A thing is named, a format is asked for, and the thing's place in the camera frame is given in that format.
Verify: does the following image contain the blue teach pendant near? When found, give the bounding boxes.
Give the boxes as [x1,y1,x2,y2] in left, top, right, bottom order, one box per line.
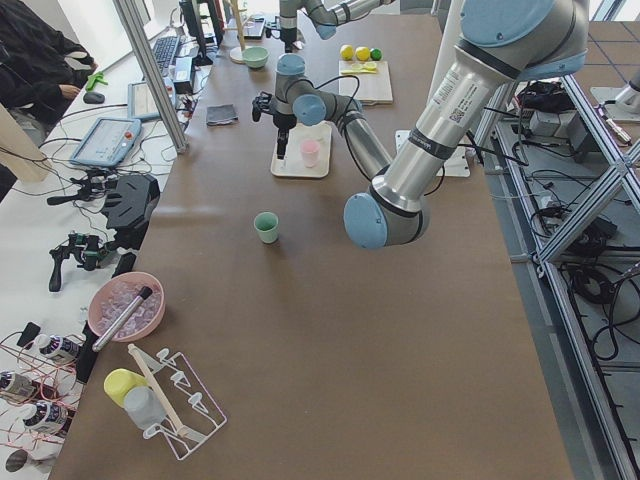
[69,117,142,168]

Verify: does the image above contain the whole lemon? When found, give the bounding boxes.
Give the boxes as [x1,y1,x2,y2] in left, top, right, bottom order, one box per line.
[340,44,354,61]
[355,46,371,62]

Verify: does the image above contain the green bowl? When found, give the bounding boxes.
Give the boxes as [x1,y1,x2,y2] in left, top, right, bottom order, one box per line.
[242,46,269,69]

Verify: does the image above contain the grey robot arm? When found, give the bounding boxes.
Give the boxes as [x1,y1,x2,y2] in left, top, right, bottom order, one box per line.
[276,0,392,53]
[252,0,589,249]

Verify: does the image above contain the blue teach pendant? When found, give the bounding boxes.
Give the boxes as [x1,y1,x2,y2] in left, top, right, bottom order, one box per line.
[127,77,178,122]
[69,117,142,168]

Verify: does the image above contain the green plastic cup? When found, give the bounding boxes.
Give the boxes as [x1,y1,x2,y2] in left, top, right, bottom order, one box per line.
[254,211,279,244]

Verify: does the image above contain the yellow plastic knife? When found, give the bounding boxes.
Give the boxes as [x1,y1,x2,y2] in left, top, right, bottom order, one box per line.
[340,65,378,75]

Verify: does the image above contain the yellow cup on rack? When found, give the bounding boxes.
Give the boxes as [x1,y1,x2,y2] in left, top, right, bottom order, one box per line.
[103,368,148,407]

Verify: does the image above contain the grey cup on rack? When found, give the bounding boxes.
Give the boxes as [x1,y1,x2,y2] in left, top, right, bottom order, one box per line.
[123,386,166,430]

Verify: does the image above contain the wooden cutting board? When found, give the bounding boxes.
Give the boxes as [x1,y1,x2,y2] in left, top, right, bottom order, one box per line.
[338,60,393,105]

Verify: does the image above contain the pink plastic cup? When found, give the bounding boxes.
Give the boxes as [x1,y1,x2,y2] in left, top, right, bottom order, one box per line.
[300,139,320,168]

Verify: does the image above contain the person in black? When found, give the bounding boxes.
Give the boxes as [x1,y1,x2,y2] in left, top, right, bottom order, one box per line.
[1,1,97,125]

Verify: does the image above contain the cream rabbit tray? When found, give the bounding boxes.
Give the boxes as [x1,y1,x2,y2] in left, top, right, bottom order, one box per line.
[270,121,332,179]

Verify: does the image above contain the blue teach pendant far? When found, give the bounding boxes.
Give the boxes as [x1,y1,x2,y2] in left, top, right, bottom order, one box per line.
[127,77,178,122]

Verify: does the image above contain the aluminium frame post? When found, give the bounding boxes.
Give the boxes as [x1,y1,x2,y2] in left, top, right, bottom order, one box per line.
[113,0,188,154]

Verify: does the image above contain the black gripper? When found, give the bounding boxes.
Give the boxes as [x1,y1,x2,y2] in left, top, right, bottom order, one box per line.
[265,17,304,53]
[251,91,296,159]

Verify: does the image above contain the whole lemon lower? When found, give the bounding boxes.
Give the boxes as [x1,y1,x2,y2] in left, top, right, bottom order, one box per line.
[355,46,371,62]

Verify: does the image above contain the black keyboard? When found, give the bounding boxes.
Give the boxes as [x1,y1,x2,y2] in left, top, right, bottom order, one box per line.
[152,36,180,76]

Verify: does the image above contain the green lime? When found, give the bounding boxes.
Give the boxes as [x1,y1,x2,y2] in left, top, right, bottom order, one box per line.
[370,48,383,61]

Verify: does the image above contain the white wire drying rack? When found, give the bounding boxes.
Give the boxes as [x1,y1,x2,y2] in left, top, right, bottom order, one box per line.
[128,343,228,461]

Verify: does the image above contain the wooden round stand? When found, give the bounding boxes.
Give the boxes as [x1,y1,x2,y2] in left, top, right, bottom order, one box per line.
[228,0,246,64]

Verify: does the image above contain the pink ice bucket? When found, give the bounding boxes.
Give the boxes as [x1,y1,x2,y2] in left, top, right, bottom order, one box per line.
[88,272,166,343]

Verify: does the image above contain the grey folded cloth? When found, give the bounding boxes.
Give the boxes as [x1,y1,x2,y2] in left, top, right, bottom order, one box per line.
[206,104,238,126]

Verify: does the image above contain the metal ice scoop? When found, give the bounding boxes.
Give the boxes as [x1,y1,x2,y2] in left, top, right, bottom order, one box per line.
[92,286,153,352]

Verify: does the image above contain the whole lemon upper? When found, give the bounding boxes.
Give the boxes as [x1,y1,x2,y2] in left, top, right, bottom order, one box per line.
[340,44,354,61]

